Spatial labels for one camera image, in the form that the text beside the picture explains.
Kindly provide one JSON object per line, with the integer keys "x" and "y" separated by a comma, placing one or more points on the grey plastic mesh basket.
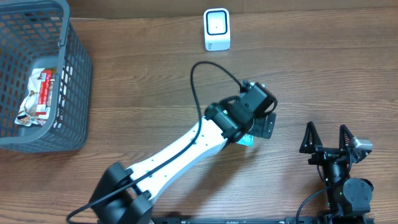
{"x": 39, "y": 34}

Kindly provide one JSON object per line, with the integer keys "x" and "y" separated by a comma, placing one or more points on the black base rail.
{"x": 286, "y": 220}

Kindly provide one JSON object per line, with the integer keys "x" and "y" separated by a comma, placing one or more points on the teal snack packet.
{"x": 246, "y": 140}

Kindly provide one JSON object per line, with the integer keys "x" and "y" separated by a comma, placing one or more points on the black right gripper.
{"x": 333, "y": 154}

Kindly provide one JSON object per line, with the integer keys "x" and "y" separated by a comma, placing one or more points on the red white snack packet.
{"x": 36, "y": 106}

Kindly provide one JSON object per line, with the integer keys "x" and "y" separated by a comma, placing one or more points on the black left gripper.
{"x": 267, "y": 126}

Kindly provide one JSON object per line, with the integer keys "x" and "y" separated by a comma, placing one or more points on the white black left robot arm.
{"x": 127, "y": 195}

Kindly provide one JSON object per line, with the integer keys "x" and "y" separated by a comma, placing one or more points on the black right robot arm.
{"x": 348, "y": 198}

